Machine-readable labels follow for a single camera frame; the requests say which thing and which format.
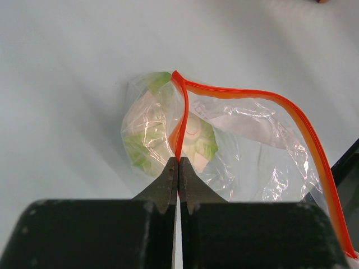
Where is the white green napa cabbage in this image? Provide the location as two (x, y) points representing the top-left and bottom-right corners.
(121, 72), (218, 178)

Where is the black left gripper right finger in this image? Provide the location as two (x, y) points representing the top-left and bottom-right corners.
(178, 157), (349, 268)

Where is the red zip clear bag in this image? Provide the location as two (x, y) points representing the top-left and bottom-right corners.
(119, 69), (359, 264)

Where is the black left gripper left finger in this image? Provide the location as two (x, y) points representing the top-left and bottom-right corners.
(1, 157), (178, 268)

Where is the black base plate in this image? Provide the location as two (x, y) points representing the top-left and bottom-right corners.
(330, 137), (359, 233)

